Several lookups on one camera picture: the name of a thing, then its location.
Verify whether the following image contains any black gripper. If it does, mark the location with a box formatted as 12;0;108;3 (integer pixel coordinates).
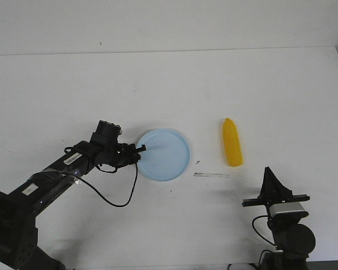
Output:
100;143;146;168
242;166;310;213

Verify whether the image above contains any light blue round plate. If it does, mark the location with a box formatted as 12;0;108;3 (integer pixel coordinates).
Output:
136;128;191;182

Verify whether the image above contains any yellow corn cob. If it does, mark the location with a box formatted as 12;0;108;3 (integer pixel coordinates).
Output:
222;118;243;167

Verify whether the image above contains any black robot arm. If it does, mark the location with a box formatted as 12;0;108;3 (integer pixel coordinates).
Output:
242;166;316;269
0;120;146;269

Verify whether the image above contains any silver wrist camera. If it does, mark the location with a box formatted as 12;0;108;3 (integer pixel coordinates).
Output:
269;202;309;218

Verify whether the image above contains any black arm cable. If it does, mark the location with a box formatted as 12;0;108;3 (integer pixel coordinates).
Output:
252;215;277;250
60;161;139;208

